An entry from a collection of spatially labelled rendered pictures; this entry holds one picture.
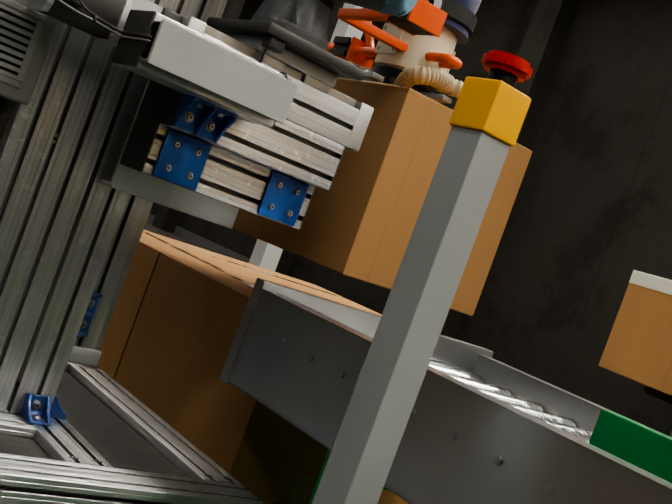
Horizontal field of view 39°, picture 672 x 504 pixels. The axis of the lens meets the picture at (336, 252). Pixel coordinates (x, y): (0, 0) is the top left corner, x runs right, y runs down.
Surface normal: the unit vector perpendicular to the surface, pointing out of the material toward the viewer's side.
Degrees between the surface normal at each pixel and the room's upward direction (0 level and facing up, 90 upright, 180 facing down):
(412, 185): 90
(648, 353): 90
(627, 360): 90
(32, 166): 90
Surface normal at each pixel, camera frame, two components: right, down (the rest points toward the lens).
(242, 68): 0.59, 0.23
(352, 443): -0.73, -0.26
